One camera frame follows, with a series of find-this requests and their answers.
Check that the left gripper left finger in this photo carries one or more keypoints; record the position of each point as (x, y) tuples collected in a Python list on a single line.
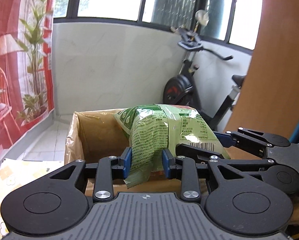
[(105, 171)]

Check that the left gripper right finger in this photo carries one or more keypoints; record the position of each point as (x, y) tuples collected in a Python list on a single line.
[(189, 167)]

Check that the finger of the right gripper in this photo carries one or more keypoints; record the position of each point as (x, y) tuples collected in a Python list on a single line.
[(228, 139)]

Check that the green snack bag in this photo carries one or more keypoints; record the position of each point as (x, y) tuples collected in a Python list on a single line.
[(151, 128)]

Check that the cardboard box with plastic liner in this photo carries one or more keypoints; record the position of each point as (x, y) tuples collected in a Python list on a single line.
[(93, 135)]

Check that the wooden board panel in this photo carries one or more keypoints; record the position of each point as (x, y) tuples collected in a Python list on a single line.
[(269, 99)]

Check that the black exercise bike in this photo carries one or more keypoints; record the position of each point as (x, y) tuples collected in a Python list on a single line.
[(183, 89)]

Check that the checkered floral tablecloth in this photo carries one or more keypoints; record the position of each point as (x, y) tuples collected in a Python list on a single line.
[(16, 173)]

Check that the black framed window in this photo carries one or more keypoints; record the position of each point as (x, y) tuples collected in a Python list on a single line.
[(232, 23)]

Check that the pink printed backdrop cloth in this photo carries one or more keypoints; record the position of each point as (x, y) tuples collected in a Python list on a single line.
[(26, 86)]

